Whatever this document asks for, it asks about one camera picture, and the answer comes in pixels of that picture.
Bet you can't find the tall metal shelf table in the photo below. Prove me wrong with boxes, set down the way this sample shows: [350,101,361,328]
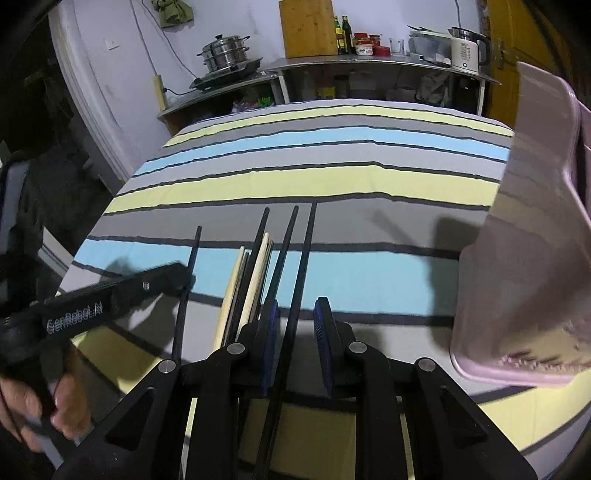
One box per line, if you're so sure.
[263,54,502,116]

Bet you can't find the wooden chopstick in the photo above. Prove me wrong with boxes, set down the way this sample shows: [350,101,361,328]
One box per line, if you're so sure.
[238,233,271,326]
[213,246,246,352]

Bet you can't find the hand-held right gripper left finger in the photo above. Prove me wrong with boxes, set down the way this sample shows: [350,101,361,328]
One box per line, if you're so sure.
[55,299,282,480]

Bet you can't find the low metal shelf table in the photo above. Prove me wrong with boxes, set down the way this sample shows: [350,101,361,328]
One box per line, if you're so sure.
[157,71,283,136]

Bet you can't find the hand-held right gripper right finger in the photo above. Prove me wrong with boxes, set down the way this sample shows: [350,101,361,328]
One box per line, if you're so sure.
[313,298,539,480]

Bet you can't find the person's left hand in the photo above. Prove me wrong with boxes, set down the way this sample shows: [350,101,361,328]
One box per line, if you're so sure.
[0,364,90,455]

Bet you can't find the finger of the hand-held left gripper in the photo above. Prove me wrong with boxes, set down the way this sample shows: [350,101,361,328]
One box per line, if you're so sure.
[141,261,197,298]

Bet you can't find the grey dark bag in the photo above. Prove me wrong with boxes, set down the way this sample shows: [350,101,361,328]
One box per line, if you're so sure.
[0,154,31,261]

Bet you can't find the wooden cutting board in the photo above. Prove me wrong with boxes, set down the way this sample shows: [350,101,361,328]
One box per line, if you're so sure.
[278,0,339,59]

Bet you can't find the green hanging cloth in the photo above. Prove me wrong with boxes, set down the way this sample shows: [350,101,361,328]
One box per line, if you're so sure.
[152,0,195,29]

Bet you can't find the steel steamer pot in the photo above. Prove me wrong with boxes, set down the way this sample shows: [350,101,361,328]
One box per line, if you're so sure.
[197,33,252,73]

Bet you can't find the grey plastic bag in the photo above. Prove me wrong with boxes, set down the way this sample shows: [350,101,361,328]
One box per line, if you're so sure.
[416,71,451,103]

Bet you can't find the black induction cooker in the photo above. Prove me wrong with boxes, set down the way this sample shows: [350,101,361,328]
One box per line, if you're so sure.
[189,58,264,92]

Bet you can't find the wall power cable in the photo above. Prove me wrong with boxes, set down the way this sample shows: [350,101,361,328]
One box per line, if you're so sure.
[130,0,200,78]

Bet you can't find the yellow wooden door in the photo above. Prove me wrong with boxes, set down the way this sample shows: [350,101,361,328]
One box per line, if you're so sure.
[480,0,548,127]

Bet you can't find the striped tablecloth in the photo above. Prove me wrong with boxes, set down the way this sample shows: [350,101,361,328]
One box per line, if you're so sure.
[55,98,583,480]

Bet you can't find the white electric kettle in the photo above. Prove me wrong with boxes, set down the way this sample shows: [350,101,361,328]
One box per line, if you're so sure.
[448,27,492,75]

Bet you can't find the clear plastic storage box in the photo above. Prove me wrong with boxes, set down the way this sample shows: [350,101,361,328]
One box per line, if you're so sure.
[409,33,453,64]

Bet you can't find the pink plastic utensil basket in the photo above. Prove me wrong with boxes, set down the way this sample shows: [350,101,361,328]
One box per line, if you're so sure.
[450,61,591,387]

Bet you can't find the black chopstick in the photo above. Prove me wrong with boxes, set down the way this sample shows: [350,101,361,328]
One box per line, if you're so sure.
[172,225,203,365]
[224,250,252,347]
[228,207,271,344]
[259,206,300,319]
[252,200,319,480]

